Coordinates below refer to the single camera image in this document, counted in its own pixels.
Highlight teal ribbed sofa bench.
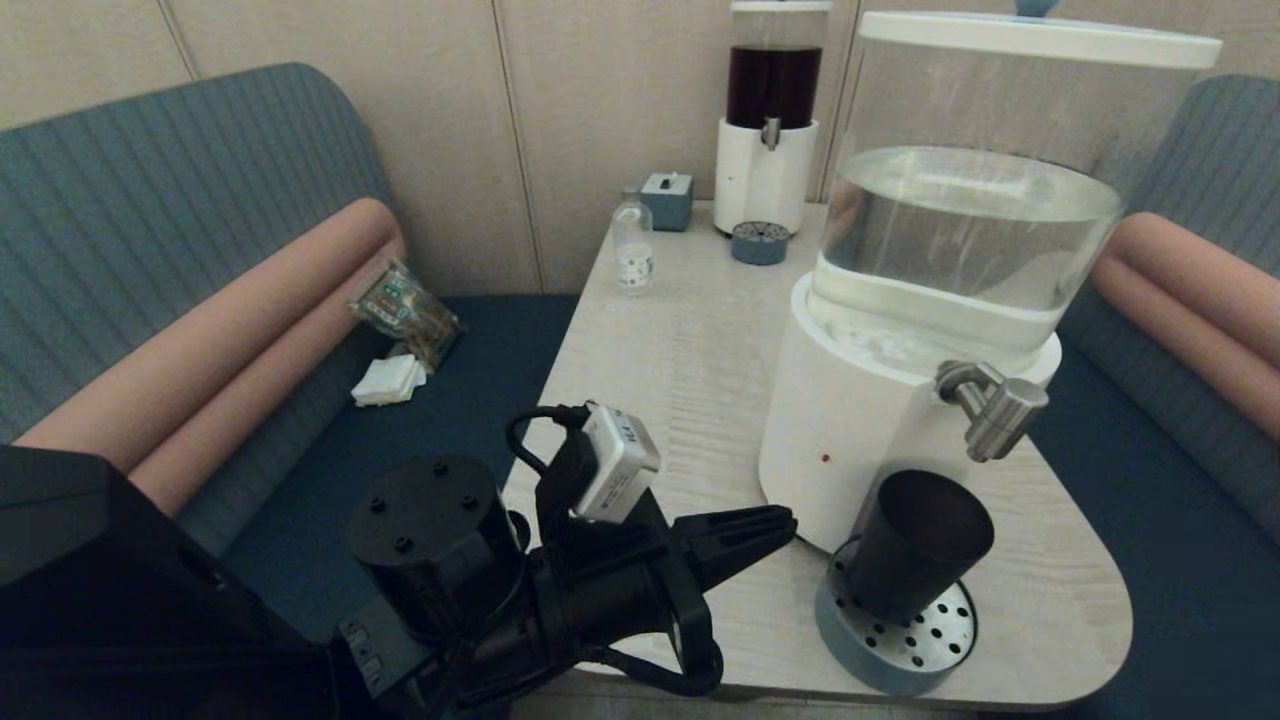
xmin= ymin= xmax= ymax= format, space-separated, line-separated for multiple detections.
xmin=1010 ymin=73 xmax=1280 ymax=720
xmin=0 ymin=62 xmax=581 ymax=720

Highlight white folded napkins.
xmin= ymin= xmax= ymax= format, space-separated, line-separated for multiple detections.
xmin=351 ymin=352 xmax=429 ymax=408

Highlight small blue round drip tray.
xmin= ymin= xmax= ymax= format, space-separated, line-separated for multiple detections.
xmin=730 ymin=220 xmax=790 ymax=266

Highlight small dark drink dispenser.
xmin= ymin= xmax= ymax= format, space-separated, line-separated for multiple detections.
xmin=713 ymin=0 xmax=833 ymax=237

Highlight small clear glass bottle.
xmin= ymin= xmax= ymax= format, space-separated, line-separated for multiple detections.
xmin=612 ymin=187 xmax=656 ymax=296

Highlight large metal dispenser tap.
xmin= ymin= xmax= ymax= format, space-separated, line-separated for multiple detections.
xmin=935 ymin=360 xmax=1051 ymax=463

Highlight large clear water dispenser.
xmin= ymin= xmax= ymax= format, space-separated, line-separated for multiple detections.
xmin=757 ymin=0 xmax=1224 ymax=553

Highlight clear plastic snack packet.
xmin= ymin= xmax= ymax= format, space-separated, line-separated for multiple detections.
xmin=348 ymin=260 xmax=464 ymax=373

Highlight black plastic cup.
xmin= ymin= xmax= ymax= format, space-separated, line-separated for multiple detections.
xmin=848 ymin=470 xmax=997 ymax=623

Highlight large blue round drip tray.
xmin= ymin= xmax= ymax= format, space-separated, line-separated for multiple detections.
xmin=815 ymin=540 xmax=980 ymax=698

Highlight small blue tissue box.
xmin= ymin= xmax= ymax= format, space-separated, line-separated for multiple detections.
xmin=641 ymin=171 xmax=695 ymax=232

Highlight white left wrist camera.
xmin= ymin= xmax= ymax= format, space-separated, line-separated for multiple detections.
xmin=572 ymin=402 xmax=663 ymax=525

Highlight pink bolster cushion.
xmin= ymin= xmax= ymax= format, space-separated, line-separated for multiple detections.
xmin=1090 ymin=211 xmax=1280 ymax=443
xmin=10 ymin=197 xmax=406 ymax=521

